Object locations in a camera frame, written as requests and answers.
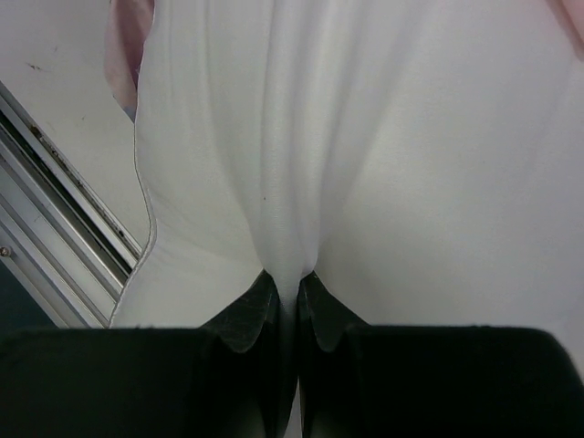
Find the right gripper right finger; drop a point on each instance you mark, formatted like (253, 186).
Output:
(325, 317)

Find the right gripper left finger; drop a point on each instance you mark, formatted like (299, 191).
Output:
(240, 324)

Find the white pillow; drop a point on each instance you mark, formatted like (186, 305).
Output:
(423, 158)

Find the blue and pink printed pillowcase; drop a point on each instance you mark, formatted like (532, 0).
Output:
(128, 25)

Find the aluminium front rail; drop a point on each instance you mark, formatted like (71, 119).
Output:
(59, 240)

